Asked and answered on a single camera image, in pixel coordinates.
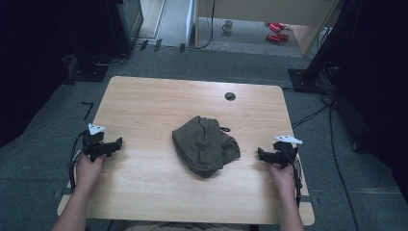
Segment person's right hand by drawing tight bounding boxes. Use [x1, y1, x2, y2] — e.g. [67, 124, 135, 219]
[268, 162, 298, 200]

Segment black cabinet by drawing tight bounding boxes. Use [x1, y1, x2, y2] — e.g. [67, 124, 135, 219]
[105, 0, 144, 56]

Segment grey mug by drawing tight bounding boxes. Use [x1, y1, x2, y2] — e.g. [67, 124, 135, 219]
[221, 19, 235, 34]

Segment person's lap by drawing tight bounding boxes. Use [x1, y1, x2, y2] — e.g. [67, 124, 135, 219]
[123, 220, 245, 231]

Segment tangle of black cables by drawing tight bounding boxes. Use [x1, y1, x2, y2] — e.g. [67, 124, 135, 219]
[316, 60, 343, 99]

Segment black hanging cable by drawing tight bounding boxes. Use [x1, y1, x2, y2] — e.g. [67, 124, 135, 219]
[193, 0, 217, 51]

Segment olive green shorts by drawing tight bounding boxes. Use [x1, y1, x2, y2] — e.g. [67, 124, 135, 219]
[171, 115, 242, 179]

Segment long black floor cable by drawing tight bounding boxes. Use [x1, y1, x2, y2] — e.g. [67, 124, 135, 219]
[328, 101, 361, 231]

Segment person's left hand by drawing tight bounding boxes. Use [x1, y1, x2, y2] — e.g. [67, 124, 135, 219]
[75, 153, 106, 191]

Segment black stand base plate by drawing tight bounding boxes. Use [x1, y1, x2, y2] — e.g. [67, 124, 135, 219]
[287, 67, 325, 94]
[66, 53, 111, 83]

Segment curved black floor cable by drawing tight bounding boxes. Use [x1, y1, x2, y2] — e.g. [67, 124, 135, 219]
[91, 52, 130, 67]

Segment short black floor cable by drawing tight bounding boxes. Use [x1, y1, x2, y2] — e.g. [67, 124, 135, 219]
[291, 105, 331, 130]

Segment light wooden furniture frame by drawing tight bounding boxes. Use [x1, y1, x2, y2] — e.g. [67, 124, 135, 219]
[193, 0, 342, 58]

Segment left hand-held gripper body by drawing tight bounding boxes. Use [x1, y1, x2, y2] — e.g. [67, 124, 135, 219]
[82, 122, 112, 162]

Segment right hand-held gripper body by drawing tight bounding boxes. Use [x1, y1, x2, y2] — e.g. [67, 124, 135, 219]
[272, 134, 303, 169]

